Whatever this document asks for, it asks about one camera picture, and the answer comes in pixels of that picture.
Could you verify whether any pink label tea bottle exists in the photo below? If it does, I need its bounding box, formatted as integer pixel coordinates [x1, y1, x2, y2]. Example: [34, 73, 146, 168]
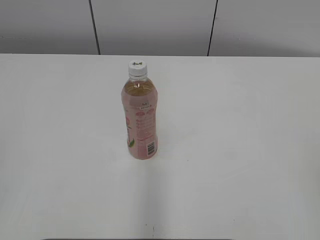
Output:
[121, 75, 158, 160]

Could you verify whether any white bottle cap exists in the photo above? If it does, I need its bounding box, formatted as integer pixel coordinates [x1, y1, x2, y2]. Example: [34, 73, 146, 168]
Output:
[128, 60, 148, 78]

